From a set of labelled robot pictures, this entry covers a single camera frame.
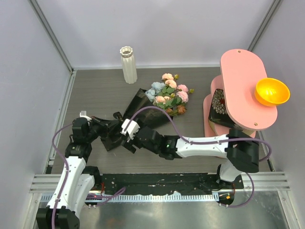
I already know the black floral patterned box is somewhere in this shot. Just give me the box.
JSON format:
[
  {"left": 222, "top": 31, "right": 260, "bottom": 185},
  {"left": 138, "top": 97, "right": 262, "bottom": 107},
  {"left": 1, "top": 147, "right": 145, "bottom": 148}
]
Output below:
[{"left": 208, "top": 89, "right": 243, "bottom": 132}]

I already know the black wrapping paper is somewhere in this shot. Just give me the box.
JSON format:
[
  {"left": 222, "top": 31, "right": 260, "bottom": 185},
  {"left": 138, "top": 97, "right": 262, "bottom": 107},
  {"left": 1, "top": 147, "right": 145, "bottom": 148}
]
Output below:
[{"left": 104, "top": 89, "right": 169, "bottom": 151}]

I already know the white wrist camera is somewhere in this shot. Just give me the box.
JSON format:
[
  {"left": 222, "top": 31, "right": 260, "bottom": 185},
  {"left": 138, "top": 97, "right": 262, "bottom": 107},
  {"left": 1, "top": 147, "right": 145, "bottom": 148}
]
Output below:
[
  {"left": 79, "top": 111, "right": 92, "bottom": 121},
  {"left": 121, "top": 119, "right": 140, "bottom": 139}
]

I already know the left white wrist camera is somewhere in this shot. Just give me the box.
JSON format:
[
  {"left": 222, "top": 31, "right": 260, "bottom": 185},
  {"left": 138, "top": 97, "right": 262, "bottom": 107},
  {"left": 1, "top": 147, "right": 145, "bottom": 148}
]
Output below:
[{"left": 79, "top": 111, "right": 92, "bottom": 121}]

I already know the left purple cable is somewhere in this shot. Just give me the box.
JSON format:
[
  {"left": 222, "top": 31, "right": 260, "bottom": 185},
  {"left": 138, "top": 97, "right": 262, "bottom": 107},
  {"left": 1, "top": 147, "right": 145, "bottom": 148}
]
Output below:
[{"left": 49, "top": 123, "right": 127, "bottom": 229}]

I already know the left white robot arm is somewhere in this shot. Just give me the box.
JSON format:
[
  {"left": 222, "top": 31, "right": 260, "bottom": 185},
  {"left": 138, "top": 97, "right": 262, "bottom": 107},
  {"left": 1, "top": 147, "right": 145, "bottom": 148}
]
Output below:
[{"left": 36, "top": 116, "right": 120, "bottom": 229}]

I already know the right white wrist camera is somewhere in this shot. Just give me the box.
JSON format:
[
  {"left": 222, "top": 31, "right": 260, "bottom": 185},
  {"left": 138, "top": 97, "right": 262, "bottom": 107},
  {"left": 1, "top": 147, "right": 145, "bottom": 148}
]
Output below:
[{"left": 121, "top": 119, "right": 140, "bottom": 139}]

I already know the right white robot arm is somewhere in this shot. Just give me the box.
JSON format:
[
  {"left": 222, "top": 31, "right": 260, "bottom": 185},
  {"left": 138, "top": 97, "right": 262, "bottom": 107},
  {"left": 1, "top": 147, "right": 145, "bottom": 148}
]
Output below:
[{"left": 113, "top": 113, "right": 259, "bottom": 188}]

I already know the white slotted cable duct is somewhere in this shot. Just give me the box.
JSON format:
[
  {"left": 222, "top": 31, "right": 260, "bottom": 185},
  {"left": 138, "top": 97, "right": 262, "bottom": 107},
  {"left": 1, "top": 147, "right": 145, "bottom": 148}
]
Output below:
[{"left": 41, "top": 193, "right": 219, "bottom": 202}]

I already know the pink tiered shelf stand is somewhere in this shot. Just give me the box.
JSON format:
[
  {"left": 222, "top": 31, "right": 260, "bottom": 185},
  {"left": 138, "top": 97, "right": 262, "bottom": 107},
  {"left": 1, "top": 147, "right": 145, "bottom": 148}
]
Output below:
[{"left": 203, "top": 49, "right": 277, "bottom": 138}]

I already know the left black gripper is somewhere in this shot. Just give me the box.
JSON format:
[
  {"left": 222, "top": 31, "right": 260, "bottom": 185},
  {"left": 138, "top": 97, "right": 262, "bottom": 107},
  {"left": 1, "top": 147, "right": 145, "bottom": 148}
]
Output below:
[{"left": 85, "top": 116, "right": 119, "bottom": 143}]

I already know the artificial flower bouquet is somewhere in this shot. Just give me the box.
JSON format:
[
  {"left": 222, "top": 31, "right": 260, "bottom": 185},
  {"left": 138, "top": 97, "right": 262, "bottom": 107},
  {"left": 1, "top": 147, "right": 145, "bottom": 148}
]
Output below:
[{"left": 145, "top": 73, "right": 194, "bottom": 117}]

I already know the orange plastic bowl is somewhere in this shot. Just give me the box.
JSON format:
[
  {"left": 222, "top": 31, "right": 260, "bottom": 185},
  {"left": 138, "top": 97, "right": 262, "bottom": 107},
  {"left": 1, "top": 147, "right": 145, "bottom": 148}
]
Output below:
[{"left": 254, "top": 78, "right": 291, "bottom": 107}]

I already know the white ribbed ceramic vase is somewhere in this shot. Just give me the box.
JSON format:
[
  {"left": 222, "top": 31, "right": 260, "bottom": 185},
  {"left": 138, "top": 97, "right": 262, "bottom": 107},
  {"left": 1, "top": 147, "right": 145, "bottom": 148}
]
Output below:
[{"left": 120, "top": 46, "right": 137, "bottom": 84}]

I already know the aluminium frame rail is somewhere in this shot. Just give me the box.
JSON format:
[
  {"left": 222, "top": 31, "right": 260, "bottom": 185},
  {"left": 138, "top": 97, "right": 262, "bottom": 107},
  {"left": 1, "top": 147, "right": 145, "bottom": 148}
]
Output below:
[{"left": 29, "top": 172, "right": 291, "bottom": 194}]

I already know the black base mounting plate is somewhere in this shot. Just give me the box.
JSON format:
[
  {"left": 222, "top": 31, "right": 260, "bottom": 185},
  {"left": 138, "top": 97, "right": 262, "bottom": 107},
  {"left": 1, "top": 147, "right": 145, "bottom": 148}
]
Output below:
[{"left": 95, "top": 173, "right": 244, "bottom": 196}]

